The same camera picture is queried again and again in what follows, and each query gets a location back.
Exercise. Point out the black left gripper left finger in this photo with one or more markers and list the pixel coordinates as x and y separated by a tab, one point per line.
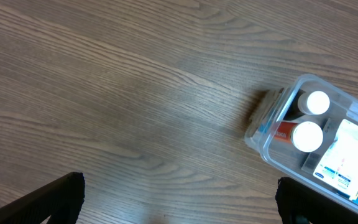
57	202

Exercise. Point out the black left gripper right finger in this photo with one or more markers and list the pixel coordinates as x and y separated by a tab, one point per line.
298	204

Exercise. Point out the orange bottle white cap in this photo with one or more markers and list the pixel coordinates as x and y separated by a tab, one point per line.
306	136

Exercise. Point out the white medicine box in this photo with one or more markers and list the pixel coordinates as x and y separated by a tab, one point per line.
338	166

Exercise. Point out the black bottle white cap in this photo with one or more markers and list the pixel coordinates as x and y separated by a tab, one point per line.
307	103

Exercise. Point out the clear plastic container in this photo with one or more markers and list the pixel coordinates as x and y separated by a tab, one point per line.
285	157

